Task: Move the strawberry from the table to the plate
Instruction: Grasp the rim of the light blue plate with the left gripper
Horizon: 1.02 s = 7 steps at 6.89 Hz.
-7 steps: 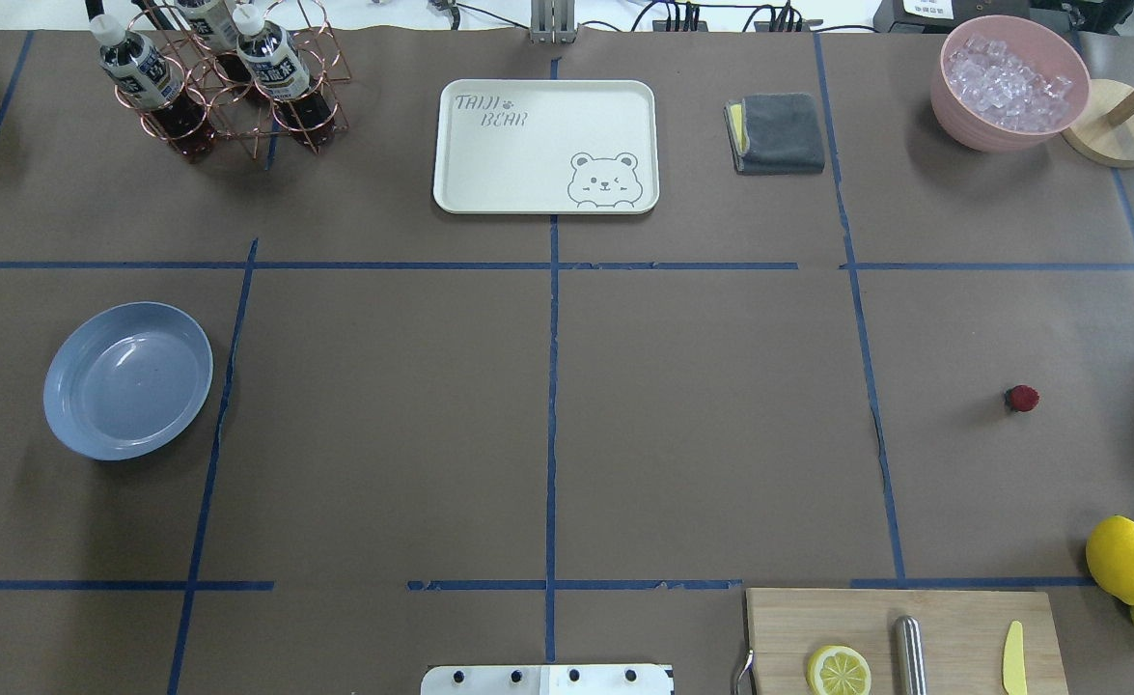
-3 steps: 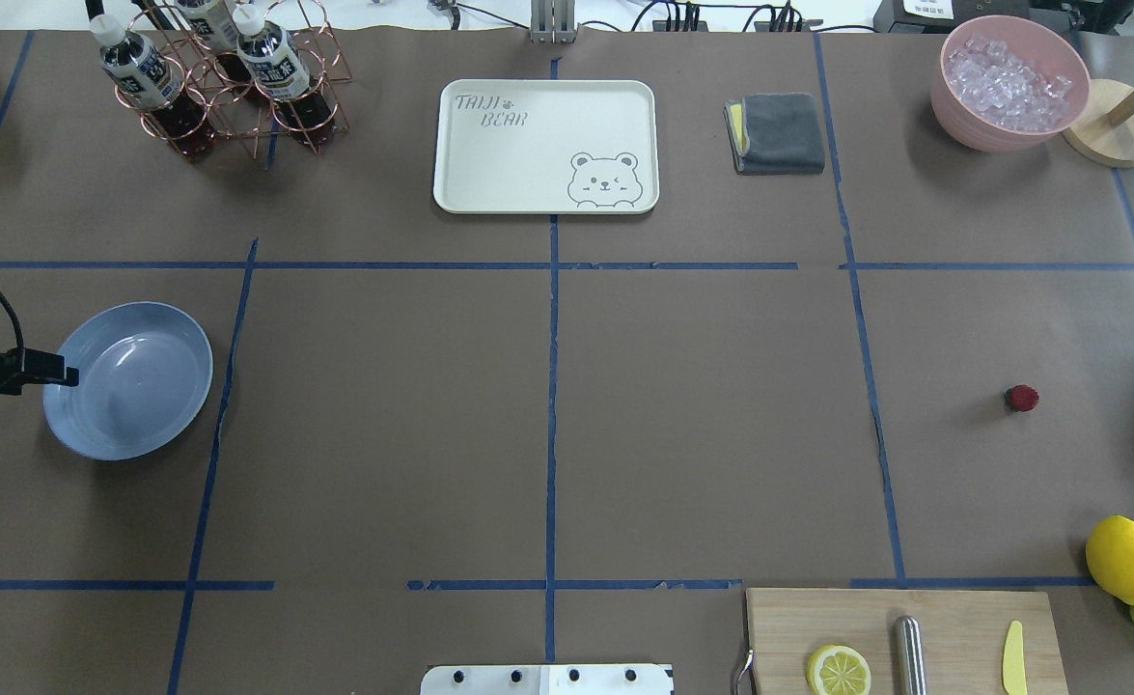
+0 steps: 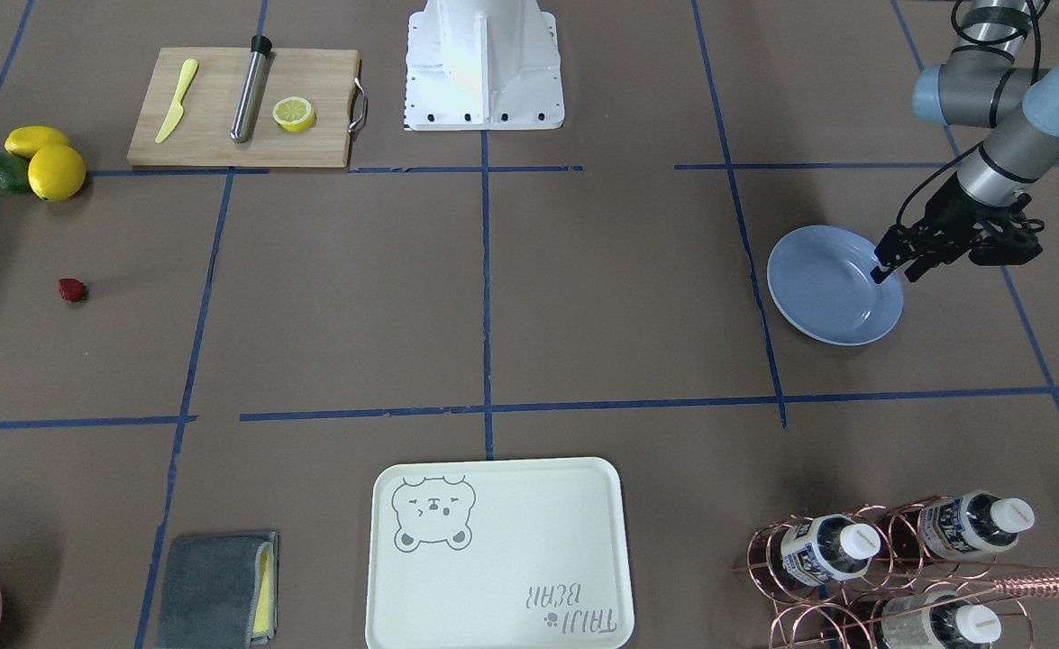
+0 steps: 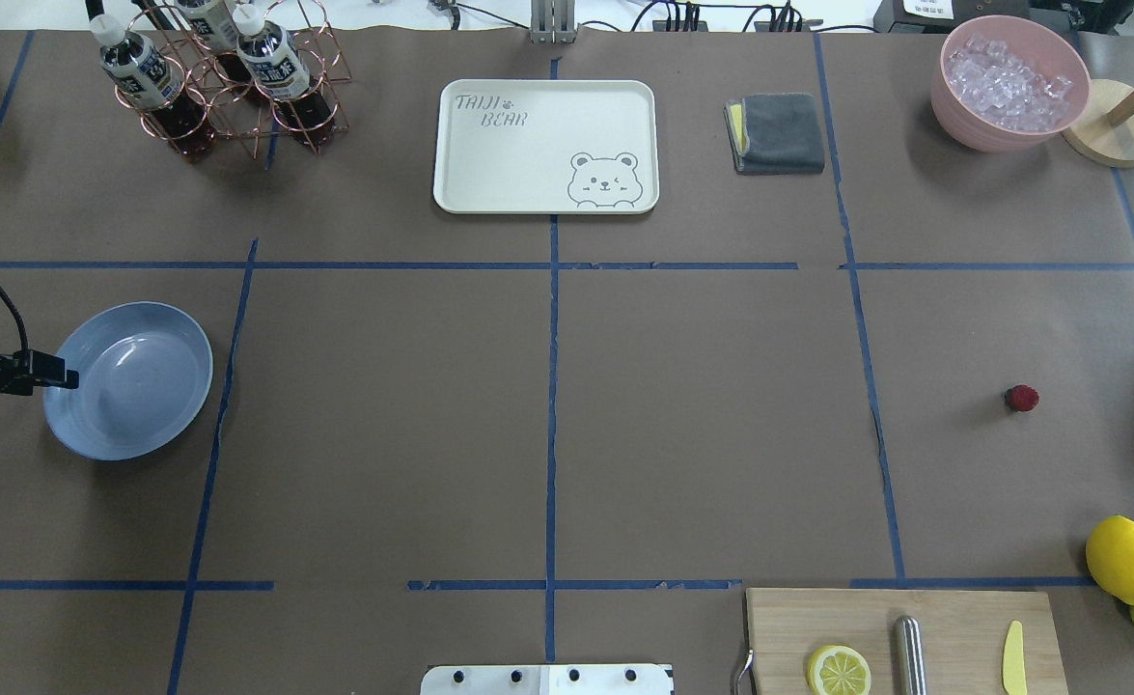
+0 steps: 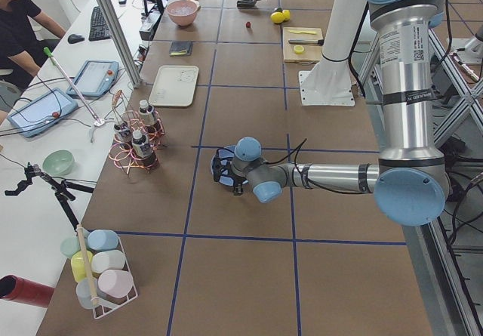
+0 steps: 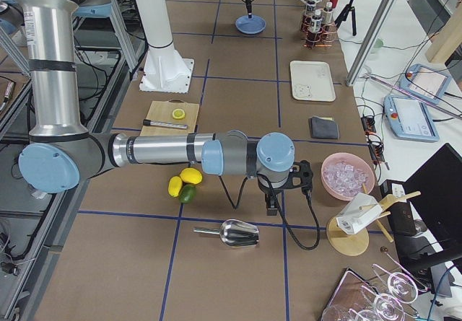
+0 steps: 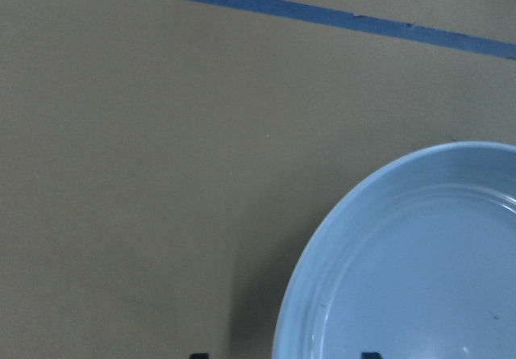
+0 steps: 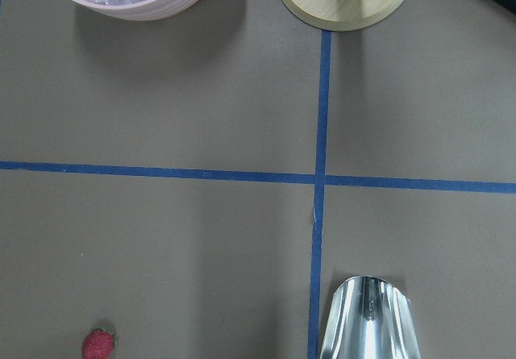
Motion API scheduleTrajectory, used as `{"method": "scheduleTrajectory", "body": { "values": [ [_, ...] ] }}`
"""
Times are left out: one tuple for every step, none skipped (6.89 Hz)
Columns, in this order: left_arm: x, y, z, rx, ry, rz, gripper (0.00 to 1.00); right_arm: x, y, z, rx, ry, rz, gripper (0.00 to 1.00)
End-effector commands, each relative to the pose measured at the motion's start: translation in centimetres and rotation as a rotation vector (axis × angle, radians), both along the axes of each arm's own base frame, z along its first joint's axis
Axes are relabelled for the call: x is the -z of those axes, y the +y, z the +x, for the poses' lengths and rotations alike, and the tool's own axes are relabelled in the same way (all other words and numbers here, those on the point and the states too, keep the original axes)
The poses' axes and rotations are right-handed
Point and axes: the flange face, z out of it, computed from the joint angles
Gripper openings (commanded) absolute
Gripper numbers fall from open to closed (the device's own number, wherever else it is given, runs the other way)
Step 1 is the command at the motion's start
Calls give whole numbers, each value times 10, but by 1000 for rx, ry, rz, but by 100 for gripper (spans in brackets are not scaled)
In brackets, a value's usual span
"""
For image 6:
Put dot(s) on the bamboo cutting board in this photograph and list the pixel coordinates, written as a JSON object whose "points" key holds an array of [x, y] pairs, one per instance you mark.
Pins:
{"points": [[161, 111]]}

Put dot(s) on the blue teach pendant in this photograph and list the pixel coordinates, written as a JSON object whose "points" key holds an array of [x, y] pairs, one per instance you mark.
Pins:
{"points": [[409, 119], [425, 83]]}

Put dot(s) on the blue teach pendant far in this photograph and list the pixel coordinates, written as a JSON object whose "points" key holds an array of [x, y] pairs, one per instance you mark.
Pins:
{"points": [[425, 83]]}

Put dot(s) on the wine glass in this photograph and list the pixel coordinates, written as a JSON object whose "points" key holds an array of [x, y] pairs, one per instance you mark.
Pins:
{"points": [[402, 287], [388, 308]]}

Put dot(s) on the pink bowl of ice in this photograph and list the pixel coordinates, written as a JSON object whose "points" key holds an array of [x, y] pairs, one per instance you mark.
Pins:
{"points": [[344, 175]]}

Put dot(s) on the bottle white cap lower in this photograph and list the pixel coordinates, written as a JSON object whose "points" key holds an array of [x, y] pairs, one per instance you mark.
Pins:
{"points": [[309, 9]]}

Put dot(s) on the cream bear tray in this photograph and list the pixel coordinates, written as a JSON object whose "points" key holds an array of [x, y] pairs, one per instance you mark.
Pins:
{"points": [[311, 81]]}

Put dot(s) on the steel ice scoop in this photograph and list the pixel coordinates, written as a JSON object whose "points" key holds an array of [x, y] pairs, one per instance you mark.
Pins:
{"points": [[234, 233]]}

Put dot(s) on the aluminium frame post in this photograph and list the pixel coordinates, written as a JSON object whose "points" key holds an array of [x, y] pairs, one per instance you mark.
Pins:
{"points": [[369, 40]]}

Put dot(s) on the green avocado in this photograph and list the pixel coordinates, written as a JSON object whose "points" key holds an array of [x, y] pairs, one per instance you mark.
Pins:
{"points": [[187, 193]]}

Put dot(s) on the copper wire bottle rack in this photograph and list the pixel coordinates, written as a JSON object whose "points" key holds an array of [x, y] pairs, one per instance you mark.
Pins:
{"points": [[328, 34]]}

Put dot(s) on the blue plate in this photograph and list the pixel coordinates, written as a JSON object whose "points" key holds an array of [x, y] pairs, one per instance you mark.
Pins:
{"points": [[250, 25]]}

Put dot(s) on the half lemon slice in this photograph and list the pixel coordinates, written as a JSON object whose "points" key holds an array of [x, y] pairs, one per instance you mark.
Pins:
{"points": [[178, 114]]}

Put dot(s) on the yellow lemon small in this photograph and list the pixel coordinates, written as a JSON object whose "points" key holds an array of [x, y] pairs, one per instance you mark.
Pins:
{"points": [[174, 186]]}

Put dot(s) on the round wooden stand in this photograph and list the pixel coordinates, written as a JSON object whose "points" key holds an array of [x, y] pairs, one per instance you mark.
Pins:
{"points": [[356, 244]]}

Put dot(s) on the bottle white cap right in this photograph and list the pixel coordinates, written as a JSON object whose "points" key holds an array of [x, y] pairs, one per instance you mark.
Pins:
{"points": [[327, 13]]}

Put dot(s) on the bottle white cap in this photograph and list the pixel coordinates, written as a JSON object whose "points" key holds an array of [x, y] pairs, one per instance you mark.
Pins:
{"points": [[314, 32], [327, 13], [309, 9]]}

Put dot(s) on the grey yellow folded cloth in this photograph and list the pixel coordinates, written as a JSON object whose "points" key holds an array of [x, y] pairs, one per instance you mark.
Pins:
{"points": [[323, 128]]}

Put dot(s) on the yellow lemon large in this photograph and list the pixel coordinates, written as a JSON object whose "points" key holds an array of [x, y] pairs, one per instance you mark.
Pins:
{"points": [[191, 175]]}

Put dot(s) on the black monitor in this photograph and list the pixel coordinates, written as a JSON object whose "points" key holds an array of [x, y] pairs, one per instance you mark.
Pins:
{"points": [[439, 206]]}

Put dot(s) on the blue teach pendant near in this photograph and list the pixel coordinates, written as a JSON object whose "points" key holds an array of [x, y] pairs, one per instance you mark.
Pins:
{"points": [[409, 119]]}

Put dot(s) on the white paper carton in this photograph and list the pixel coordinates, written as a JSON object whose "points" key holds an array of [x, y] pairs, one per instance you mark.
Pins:
{"points": [[361, 211]]}

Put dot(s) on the steel muddler black cap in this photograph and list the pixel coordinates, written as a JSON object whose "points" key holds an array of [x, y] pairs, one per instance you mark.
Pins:
{"points": [[152, 123]]}

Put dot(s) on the bottle white cap left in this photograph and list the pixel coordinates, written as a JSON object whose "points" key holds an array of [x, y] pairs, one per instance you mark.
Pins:
{"points": [[314, 32]]}

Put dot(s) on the black tripod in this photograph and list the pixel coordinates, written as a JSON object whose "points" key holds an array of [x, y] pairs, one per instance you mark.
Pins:
{"points": [[348, 9]]}

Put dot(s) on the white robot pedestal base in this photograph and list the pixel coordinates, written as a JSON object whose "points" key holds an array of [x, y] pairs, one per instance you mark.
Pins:
{"points": [[164, 69]]}

